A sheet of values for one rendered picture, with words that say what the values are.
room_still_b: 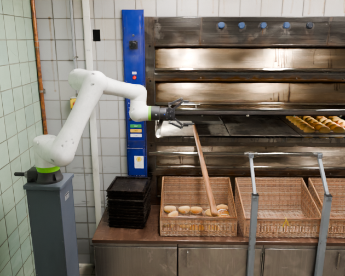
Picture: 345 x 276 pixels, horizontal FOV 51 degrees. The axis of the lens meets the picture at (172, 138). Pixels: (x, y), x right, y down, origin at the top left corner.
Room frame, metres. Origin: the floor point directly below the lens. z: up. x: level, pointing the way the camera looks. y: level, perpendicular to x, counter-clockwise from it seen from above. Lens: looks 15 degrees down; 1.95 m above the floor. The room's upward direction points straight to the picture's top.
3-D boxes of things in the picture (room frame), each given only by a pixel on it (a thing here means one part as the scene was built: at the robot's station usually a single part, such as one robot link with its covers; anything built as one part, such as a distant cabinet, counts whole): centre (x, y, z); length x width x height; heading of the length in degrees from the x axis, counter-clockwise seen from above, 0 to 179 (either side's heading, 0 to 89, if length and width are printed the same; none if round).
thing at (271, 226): (2.52, -0.78, 0.72); 0.56 x 0.49 x 0.28; 90
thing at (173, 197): (2.53, -0.19, 0.72); 0.56 x 0.49 x 0.28; 89
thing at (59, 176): (1.86, 0.73, 1.23); 0.26 x 0.15 x 0.06; 85
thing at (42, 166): (1.84, 0.67, 1.36); 0.16 x 0.13 x 0.19; 44
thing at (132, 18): (3.74, 0.27, 1.07); 1.93 x 0.16 x 2.15; 179
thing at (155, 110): (2.25, 0.10, 1.49); 0.12 x 0.06 x 0.09; 179
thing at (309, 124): (3.21, -1.35, 1.21); 0.61 x 0.48 x 0.06; 179
